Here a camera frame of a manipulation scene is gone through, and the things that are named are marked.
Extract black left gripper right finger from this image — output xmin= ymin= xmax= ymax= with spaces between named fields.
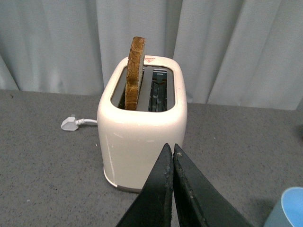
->
xmin=173 ymin=144 xmax=252 ymax=227

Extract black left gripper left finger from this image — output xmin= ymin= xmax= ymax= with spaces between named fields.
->
xmin=117 ymin=143 xmax=174 ymax=227

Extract cream white toaster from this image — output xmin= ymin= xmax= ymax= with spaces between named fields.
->
xmin=97 ymin=55 xmax=187 ymax=192

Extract white power plug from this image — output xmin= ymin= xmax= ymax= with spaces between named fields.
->
xmin=61 ymin=114 xmax=79 ymax=131

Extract toasted bread slice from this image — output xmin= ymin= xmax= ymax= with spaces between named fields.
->
xmin=125 ymin=36 xmax=145 ymax=110

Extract grey curtain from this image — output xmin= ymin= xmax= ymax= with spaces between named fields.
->
xmin=0 ymin=0 xmax=303 ymax=110

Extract white power cable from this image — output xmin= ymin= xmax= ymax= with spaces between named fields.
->
xmin=76 ymin=118 xmax=98 ymax=126

